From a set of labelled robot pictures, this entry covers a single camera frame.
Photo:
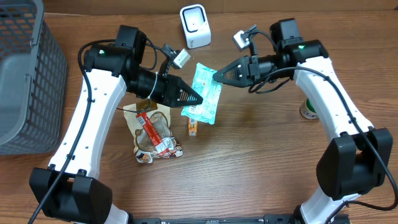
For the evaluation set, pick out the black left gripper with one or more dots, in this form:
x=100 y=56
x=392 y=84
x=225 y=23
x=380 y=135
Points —
x=166 y=90

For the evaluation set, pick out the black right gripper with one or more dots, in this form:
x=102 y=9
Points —
x=253 y=70

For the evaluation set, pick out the teal white snack packet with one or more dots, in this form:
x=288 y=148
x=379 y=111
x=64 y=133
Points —
x=209 y=90

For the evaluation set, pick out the orange snack packet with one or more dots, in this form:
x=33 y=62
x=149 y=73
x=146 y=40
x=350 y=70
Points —
x=192 y=127

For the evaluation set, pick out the white brown snack bag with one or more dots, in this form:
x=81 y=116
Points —
x=144 y=150

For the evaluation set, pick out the red white snack packet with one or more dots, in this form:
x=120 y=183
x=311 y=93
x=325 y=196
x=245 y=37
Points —
x=153 y=135

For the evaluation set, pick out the green lid Knorr jar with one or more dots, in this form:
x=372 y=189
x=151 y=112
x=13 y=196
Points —
x=307 y=110

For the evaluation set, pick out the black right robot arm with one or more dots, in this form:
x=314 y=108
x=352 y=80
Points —
x=356 y=159

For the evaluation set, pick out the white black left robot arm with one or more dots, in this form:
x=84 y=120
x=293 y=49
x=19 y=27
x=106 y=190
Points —
x=68 y=188

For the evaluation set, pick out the white barcode scanner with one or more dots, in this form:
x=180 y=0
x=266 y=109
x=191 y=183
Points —
x=195 y=26

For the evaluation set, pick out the grey plastic mesh basket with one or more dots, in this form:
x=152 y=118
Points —
x=34 y=74

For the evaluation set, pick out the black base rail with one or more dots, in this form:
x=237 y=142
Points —
x=217 y=221

